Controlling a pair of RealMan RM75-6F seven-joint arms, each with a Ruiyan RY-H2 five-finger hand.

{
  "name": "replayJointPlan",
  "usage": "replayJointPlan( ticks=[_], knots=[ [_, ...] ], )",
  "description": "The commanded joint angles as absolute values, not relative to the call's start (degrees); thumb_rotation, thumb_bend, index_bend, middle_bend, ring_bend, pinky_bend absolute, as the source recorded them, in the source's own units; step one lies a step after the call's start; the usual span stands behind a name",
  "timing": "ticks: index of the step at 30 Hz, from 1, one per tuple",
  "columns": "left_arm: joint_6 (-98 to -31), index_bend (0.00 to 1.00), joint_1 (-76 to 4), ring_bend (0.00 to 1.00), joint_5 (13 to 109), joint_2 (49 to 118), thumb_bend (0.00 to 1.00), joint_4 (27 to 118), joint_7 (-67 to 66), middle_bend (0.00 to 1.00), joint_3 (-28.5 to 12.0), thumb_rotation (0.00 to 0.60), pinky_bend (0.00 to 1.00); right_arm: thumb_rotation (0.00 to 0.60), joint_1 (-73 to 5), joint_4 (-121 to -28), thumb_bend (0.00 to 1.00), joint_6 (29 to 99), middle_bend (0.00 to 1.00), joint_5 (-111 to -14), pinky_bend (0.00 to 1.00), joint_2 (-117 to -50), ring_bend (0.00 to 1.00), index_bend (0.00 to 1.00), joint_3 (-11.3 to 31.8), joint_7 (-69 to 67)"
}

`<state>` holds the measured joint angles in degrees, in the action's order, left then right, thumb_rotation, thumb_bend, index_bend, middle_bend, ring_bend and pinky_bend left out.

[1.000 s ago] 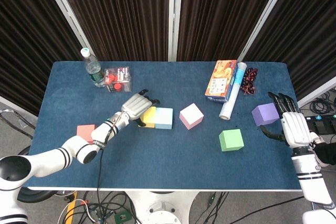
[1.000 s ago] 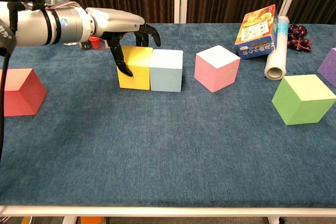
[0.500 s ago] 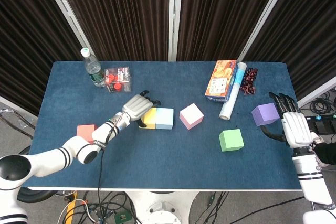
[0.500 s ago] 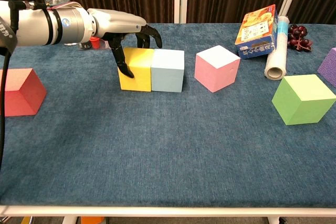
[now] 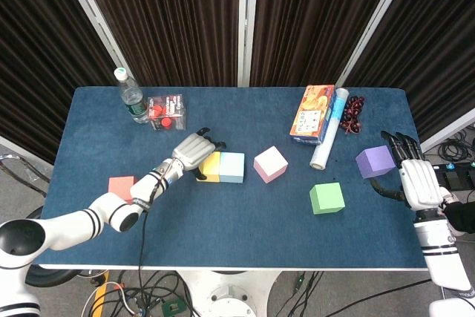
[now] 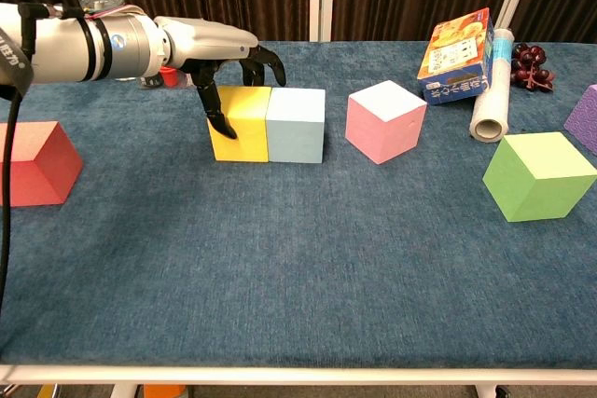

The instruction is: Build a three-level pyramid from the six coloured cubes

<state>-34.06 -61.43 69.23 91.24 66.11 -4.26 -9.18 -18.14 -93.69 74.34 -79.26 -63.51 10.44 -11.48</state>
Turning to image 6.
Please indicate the pink cube block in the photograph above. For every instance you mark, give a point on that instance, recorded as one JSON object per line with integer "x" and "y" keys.
{"x": 373, "y": 127}

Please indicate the purple cube block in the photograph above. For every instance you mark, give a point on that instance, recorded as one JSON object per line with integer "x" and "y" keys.
{"x": 585, "y": 118}

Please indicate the plastic wrap roll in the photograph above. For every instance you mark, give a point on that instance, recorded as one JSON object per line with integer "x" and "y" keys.
{"x": 494, "y": 90}

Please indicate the orange object under table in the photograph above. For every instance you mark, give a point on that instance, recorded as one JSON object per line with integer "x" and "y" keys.
{"x": 163, "y": 392}

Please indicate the green cube block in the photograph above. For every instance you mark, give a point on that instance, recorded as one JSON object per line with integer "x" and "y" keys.
{"x": 536, "y": 193}

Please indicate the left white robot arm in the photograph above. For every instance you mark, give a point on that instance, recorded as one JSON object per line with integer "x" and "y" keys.
{"x": 60, "y": 48}

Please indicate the light blue cube block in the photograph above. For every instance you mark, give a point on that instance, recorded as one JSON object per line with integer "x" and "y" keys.
{"x": 296, "y": 132}

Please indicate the clear box with red stoppers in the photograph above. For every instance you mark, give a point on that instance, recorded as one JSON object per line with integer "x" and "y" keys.
{"x": 154, "y": 82}

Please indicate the yellow cube block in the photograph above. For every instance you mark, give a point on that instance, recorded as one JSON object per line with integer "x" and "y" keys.
{"x": 247, "y": 137}

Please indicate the white table frame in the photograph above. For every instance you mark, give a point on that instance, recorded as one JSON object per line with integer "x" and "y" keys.
{"x": 298, "y": 375}

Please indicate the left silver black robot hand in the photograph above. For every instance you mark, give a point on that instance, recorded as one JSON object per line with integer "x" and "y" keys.
{"x": 205, "y": 41}

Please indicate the dark red grape bunch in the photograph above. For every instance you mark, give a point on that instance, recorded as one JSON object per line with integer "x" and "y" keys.
{"x": 529, "y": 60}

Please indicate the blue orange cookie box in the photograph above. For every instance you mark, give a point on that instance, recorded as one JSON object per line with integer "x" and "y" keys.
{"x": 457, "y": 58}

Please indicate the red cube block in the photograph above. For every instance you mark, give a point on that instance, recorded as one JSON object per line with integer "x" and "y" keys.
{"x": 37, "y": 179}

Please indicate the blue fabric table cover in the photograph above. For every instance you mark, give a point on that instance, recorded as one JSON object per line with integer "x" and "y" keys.
{"x": 186, "y": 277}

